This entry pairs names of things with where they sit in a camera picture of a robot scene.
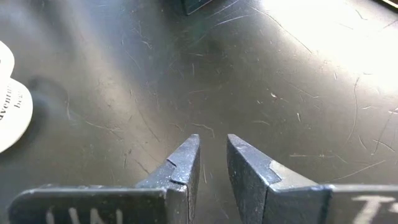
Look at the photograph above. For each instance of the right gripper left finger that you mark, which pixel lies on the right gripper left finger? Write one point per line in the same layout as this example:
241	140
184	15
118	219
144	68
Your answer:
140	202

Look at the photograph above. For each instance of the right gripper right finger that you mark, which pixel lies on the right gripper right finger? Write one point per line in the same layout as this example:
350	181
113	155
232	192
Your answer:
280	202

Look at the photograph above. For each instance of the white mug with green inside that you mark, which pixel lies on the white mug with green inside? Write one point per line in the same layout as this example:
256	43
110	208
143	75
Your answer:
14	118

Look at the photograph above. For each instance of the black table mat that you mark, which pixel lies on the black table mat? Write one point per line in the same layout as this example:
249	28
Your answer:
217	77

